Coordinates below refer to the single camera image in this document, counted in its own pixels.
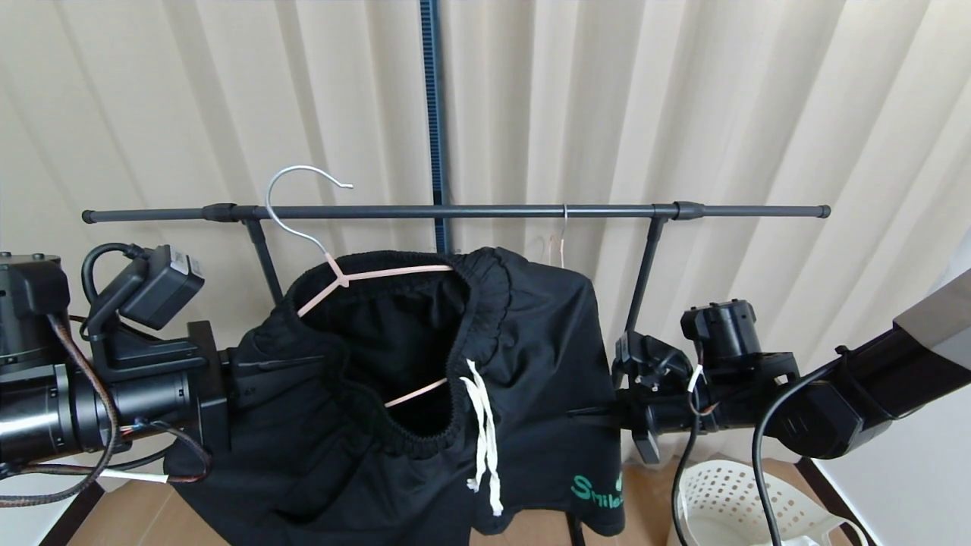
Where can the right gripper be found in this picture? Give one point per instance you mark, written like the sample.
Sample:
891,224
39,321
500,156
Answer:
675,413

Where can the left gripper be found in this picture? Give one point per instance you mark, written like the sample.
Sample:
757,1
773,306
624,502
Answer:
163,402

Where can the black shorts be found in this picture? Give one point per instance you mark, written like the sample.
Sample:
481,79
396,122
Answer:
546,364

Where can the pink clothes hanger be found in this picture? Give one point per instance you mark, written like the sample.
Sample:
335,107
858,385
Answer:
379,273
564,235

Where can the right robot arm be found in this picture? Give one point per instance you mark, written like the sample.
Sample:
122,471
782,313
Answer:
872,379

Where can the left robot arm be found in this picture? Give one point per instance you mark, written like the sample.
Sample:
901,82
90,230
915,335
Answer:
38,409

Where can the white laundry basket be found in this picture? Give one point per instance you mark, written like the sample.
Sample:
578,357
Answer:
728,500

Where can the black clothes rack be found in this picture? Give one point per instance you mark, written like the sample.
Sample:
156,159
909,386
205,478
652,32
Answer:
493,211

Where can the white garment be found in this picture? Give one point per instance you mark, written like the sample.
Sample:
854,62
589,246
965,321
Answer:
793,541

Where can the white curtain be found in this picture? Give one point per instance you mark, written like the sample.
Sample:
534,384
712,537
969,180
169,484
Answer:
152,98
721,98

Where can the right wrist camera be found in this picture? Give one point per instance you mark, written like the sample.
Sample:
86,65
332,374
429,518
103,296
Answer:
645,360

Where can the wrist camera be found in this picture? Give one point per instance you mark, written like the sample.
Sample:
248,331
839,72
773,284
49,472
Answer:
163,284
645,360

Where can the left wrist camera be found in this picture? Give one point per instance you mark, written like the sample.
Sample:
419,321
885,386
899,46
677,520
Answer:
163,284

